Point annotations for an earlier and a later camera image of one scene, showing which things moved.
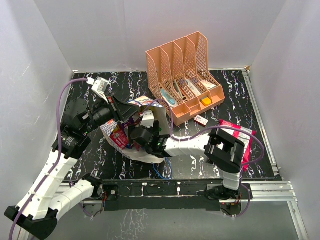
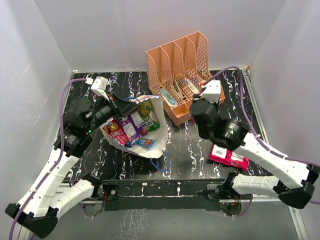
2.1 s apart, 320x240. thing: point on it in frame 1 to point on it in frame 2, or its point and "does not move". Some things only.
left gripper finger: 124,110 does not move
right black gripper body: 155,129 to 202,134
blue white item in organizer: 169,100 does not move
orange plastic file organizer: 179,79 does not move
